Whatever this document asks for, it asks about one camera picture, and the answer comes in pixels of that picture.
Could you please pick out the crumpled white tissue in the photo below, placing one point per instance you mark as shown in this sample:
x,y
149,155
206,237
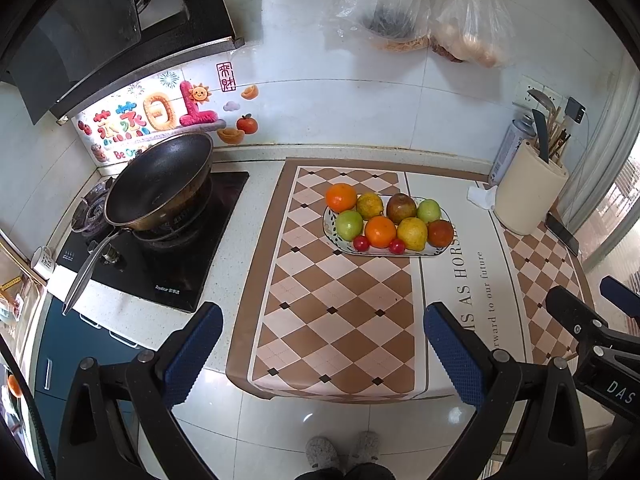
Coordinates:
x,y
482,197

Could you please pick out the bundle of wooden chopsticks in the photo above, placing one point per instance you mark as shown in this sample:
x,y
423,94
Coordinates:
x,y
560,137

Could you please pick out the gold ingot wall sticker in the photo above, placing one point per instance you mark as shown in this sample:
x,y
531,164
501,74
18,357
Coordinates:
x,y
231,136

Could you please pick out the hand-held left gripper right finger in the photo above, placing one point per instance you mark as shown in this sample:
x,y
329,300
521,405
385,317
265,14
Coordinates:
x,y
452,355

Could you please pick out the large green apple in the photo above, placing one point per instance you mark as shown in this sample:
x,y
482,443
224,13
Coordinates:
x,y
348,224

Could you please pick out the dark red apple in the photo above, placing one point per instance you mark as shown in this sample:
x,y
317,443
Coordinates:
x,y
440,233

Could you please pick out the white wall outlet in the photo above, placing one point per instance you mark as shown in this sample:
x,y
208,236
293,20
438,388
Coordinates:
x,y
522,92

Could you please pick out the floral patterned plate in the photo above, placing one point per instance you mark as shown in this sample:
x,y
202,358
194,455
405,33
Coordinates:
x,y
329,227

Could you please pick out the black smartphone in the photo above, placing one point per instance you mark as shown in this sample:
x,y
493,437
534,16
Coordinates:
x,y
562,234

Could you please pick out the black gas stove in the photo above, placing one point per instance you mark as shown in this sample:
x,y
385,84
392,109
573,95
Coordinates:
x,y
165,280

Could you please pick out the persimmon wall sticker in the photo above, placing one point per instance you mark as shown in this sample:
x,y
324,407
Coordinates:
x,y
247,124

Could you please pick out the yellow lemon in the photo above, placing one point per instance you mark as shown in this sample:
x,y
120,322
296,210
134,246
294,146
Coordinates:
x,y
412,233

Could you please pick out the cloud wall sticker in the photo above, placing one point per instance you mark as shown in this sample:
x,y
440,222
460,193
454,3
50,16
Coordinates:
x,y
231,106

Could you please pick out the small green apple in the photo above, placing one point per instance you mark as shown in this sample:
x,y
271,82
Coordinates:
x,y
428,210

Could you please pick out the white printed cup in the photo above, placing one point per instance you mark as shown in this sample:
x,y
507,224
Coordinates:
x,y
44,261

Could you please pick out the black power adapter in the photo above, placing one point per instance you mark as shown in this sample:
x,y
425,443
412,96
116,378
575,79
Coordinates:
x,y
575,109

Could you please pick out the clear plastic bag pale contents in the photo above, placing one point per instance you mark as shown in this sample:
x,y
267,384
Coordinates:
x,y
475,25

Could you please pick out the metal ladle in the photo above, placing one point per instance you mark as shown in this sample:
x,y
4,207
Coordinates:
x,y
542,99

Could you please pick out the yellow-green citrus fruit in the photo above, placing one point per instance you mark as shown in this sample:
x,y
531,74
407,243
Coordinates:
x,y
369,205

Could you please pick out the orange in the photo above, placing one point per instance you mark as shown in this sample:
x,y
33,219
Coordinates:
x,y
341,197
380,231

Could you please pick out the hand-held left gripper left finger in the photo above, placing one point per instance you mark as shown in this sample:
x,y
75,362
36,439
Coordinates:
x,y
192,355

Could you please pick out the black range hood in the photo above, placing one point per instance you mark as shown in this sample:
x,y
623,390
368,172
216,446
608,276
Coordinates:
x,y
75,35

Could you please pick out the grey fluffy slipper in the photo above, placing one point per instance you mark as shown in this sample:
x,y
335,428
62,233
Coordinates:
x,y
365,447
323,454

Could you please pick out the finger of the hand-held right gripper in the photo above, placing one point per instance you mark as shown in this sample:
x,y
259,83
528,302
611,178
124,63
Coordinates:
x,y
622,296
575,312

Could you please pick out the white window frame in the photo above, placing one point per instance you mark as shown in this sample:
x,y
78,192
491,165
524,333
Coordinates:
x,y
607,160

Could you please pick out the grey spray can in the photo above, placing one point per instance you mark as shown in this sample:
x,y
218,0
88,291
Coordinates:
x,y
507,155

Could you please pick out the clear plastic bag dark contents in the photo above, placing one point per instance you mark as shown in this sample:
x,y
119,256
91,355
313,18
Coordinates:
x,y
385,15

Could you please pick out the checkered brown table mat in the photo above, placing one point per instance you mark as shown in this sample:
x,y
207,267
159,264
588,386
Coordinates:
x,y
325,310

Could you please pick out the orange ingot wall sticker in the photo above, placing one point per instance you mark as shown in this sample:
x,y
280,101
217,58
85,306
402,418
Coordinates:
x,y
249,92

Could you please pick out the cherry tomato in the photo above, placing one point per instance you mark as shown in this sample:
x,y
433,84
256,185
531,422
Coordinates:
x,y
397,246
361,243

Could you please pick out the colourful wall sticker banner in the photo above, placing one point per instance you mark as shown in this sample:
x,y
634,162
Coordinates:
x,y
160,112

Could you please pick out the red seal wall sticker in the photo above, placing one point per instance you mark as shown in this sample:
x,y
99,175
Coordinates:
x,y
225,77

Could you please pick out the cream utensil holder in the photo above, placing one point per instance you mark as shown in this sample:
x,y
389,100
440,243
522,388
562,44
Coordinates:
x,y
530,195

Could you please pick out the blue kitchen cabinet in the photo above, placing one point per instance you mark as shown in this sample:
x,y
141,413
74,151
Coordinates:
x,y
75,340

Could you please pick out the person's dark trousers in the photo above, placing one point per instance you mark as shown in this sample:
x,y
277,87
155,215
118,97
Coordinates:
x,y
365,474

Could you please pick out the brownish red apple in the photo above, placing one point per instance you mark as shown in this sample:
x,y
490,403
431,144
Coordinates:
x,y
401,207

